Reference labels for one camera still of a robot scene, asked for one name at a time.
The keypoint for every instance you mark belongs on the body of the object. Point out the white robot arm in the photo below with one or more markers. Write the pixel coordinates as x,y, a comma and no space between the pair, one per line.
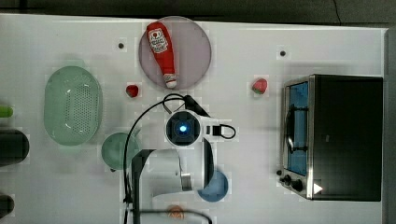
187,165

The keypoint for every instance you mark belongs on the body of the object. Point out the black toaster oven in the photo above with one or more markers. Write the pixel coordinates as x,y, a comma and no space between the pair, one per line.
332,137

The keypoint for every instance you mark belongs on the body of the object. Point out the grey round plate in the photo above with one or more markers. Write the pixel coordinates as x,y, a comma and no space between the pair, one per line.
192,51

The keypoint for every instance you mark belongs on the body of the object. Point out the red strawberry toy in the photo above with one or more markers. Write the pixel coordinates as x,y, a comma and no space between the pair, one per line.
260,86

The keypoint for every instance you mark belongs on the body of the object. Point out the small red toy fruit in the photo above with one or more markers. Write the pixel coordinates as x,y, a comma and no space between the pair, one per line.
132,91

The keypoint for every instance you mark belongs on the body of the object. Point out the blue bowl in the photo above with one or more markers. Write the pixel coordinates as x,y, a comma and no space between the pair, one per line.
216,189

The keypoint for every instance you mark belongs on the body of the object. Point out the red ketchup bottle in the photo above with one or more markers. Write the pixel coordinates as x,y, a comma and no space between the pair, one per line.
161,46

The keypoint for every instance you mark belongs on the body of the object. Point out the small green cup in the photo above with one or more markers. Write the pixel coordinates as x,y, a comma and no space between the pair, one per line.
113,150

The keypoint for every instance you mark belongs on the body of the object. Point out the green colander basket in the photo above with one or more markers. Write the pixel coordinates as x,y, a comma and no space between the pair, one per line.
73,106

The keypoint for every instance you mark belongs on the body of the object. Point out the black cylinder holder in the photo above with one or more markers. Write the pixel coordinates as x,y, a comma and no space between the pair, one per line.
14,147

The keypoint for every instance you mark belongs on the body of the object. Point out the green cylinder object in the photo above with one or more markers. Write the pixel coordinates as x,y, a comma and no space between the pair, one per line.
5,111

